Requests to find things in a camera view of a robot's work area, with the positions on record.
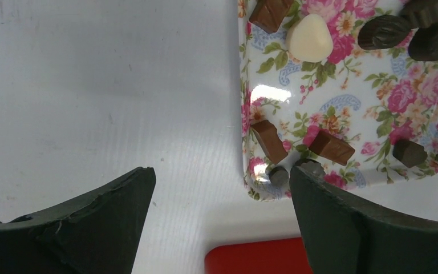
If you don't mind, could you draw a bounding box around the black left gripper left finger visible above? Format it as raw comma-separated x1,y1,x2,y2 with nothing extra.
0,167,156,273

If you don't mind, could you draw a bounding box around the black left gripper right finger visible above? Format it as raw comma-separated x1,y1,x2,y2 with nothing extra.
289,167,438,273

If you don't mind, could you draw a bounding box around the dark fluted round chocolate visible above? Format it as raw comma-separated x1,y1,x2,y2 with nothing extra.
294,158,326,179

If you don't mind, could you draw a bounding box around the small dark round chocolate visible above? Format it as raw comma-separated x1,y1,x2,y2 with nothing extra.
267,166,289,188

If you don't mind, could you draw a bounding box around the brown chocolate bar middle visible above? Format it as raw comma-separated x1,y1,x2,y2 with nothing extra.
309,131,355,166

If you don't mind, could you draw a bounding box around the brown chocolate bar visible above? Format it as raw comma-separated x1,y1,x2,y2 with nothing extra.
309,131,355,166
249,0,295,34
251,120,288,164

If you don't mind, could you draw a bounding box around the dark square chocolate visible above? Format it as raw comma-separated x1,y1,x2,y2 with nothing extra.
392,139,428,168

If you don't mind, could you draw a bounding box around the brown chocolate bar left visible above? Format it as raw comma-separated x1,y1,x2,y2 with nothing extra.
251,120,288,164

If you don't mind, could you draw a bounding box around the white heart chocolate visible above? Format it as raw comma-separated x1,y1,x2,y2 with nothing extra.
286,14,334,63

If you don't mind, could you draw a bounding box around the dark ridged chocolate left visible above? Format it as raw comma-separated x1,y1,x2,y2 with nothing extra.
357,14,411,50

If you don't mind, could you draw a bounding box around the dark ridged chocolate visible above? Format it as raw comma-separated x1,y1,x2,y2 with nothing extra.
357,14,411,50
408,22,438,62

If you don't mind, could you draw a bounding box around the dark ridged chocolate right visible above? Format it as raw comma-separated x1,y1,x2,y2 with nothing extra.
408,22,438,62

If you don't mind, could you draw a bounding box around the brown chocolate bar top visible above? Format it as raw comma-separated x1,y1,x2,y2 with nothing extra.
249,0,295,34

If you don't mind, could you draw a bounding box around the dark chocolate top right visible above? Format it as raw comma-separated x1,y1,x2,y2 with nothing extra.
399,0,438,29

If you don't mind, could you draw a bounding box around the red box lid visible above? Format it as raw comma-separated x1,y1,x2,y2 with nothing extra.
204,237,313,274

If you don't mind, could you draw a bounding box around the floral rectangular tray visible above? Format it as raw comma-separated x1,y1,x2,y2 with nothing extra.
238,1,438,201

